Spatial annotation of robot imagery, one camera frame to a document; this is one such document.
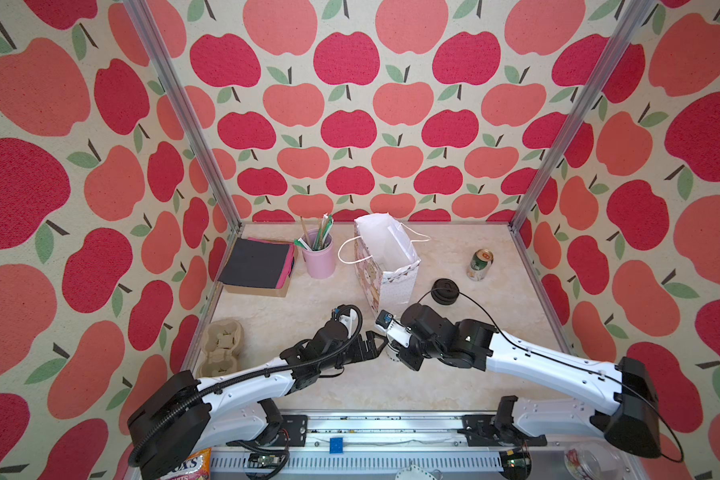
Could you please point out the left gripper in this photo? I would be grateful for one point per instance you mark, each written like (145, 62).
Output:
(360, 354)

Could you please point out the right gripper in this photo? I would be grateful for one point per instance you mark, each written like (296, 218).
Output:
(413, 339)

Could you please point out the black cup lid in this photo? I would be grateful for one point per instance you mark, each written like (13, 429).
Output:
(445, 284)
(444, 298)

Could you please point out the white paper coffee cup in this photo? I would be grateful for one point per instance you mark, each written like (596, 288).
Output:
(392, 353)

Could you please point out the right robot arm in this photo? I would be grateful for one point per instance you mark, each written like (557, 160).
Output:
(613, 401)

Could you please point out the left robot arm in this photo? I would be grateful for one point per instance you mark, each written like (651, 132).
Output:
(187, 415)

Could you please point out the green drink can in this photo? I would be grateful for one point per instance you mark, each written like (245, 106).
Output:
(479, 265)

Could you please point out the white paper gift bag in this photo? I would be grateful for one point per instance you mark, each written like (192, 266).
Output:
(383, 253)

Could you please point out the blue small block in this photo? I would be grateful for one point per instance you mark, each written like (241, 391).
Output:
(336, 445)

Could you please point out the pink straw holder cup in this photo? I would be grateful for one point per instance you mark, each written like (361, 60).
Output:
(321, 263)

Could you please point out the green paper straw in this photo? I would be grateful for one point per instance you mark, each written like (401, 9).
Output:
(325, 228)

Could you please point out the brown wooden stirrer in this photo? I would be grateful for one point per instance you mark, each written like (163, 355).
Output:
(306, 240)

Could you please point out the cardboard cup carrier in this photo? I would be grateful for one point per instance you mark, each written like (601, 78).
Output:
(221, 343)

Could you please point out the black napkin stack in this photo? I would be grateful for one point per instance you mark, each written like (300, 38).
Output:
(258, 264)

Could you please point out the clear plastic container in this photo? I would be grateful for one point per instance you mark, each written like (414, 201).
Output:
(593, 461)

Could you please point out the orange candy bag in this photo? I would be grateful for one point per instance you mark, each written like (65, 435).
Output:
(195, 467)

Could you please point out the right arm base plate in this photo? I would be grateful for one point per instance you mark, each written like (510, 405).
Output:
(485, 431)

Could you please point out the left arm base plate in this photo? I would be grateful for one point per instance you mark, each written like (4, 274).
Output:
(288, 430)

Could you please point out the left aluminium frame post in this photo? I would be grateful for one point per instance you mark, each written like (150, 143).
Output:
(149, 33)

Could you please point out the aluminium frame post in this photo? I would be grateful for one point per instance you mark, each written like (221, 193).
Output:
(627, 26)
(149, 33)

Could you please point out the right aluminium frame post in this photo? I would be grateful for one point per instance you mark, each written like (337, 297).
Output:
(627, 26)

